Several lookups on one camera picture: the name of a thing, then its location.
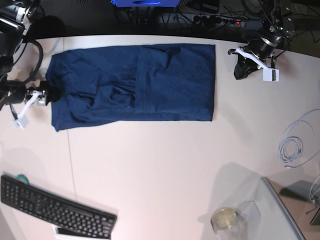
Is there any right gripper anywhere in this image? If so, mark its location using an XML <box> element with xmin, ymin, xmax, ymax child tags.
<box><xmin>10</xmin><ymin>80</ymin><xmax>60</xmax><ymax>130</ymax></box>

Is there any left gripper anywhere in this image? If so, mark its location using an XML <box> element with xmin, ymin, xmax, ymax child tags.
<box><xmin>227</xmin><ymin>37</ymin><xmax>280</xmax><ymax>82</ymax></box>

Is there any blue t-shirt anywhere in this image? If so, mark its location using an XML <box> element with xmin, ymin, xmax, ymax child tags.
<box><xmin>45</xmin><ymin>43</ymin><xmax>216</xmax><ymax>131</ymax></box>

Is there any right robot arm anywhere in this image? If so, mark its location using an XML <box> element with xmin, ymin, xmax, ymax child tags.
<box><xmin>0</xmin><ymin>0</ymin><xmax>58</xmax><ymax>129</ymax></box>

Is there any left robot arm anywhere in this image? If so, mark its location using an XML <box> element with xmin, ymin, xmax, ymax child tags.
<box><xmin>228</xmin><ymin>0</ymin><xmax>294</xmax><ymax>82</ymax></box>

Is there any black power strip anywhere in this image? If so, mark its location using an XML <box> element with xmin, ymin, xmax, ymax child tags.
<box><xmin>192</xmin><ymin>15</ymin><xmax>248</xmax><ymax>28</ymax></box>

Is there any green tape roll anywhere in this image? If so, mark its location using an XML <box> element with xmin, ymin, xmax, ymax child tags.
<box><xmin>15</xmin><ymin>174</ymin><xmax>30</xmax><ymax>185</ymax></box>

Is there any black keyboard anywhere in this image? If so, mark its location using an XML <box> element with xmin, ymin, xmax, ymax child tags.
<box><xmin>0</xmin><ymin>175</ymin><xmax>117</xmax><ymax>240</ymax></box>

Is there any blue box at top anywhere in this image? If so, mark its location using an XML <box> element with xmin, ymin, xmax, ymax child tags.
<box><xmin>111</xmin><ymin>0</ymin><xmax>180</xmax><ymax>8</ymax></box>

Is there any grey metal stand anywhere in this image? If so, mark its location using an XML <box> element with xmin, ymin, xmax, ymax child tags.
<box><xmin>279</xmin><ymin>180</ymin><xmax>320</xmax><ymax>227</ymax></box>

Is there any clear glass jar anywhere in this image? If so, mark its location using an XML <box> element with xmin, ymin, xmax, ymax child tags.
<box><xmin>210</xmin><ymin>200</ymin><xmax>261</xmax><ymax>240</ymax></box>

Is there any coiled light blue cable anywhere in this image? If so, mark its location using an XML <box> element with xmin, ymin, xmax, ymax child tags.
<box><xmin>277</xmin><ymin>108</ymin><xmax>320</xmax><ymax>169</ymax></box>

